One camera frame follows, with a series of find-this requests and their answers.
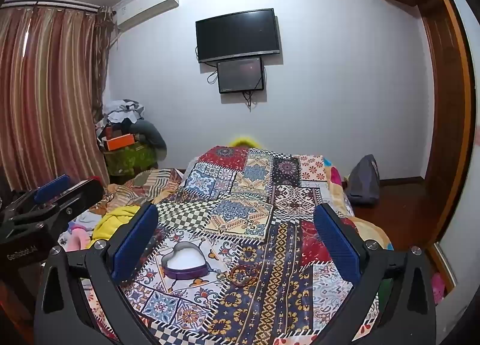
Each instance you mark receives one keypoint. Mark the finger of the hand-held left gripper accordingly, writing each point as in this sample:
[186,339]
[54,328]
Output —
[52,187]
[80,195]

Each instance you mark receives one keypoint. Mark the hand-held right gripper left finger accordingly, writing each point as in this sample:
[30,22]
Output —
[133,244]

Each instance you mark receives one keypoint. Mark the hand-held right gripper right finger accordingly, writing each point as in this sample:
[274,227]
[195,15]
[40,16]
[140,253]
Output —
[337,244]

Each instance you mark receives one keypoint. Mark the heart-shaped purple tin box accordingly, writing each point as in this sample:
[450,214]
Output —
[184,264]

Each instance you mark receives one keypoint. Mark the yellow towel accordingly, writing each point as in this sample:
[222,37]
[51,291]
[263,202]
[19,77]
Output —
[112,223]

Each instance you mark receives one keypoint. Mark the pink soft items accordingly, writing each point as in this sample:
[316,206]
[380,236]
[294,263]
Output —
[77,234]

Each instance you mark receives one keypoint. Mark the green patterned cloth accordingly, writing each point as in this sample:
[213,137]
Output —
[129,159]

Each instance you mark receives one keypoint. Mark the striped quilt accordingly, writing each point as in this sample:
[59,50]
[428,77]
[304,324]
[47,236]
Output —
[150,184]

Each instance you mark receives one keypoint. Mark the orange box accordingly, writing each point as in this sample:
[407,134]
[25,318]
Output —
[120,141]

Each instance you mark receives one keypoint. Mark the grey bag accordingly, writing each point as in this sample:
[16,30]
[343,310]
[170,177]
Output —
[363,182]

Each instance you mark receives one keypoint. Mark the striped brown curtain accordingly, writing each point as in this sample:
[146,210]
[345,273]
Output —
[48,97]

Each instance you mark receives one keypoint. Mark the patchwork printed blanket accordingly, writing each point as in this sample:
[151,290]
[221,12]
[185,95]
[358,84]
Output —
[247,232]

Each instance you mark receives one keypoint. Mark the pile of clothes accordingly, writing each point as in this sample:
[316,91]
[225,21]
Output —
[125,116]

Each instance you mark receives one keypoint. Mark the pink plastic object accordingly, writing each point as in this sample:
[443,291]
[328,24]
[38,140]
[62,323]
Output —
[438,288]

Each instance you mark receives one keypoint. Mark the yellow plush object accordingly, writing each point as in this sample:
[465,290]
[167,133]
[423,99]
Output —
[245,140]

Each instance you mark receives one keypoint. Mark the white air conditioner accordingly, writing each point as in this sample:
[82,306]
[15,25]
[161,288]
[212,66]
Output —
[146,4]

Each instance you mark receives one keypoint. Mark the white curtain rail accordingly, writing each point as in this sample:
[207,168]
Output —
[48,4]

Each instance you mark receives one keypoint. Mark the small black wall monitor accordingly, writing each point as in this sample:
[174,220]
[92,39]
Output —
[240,74]

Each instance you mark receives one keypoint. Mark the black wall television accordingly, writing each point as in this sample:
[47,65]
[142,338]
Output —
[238,34]

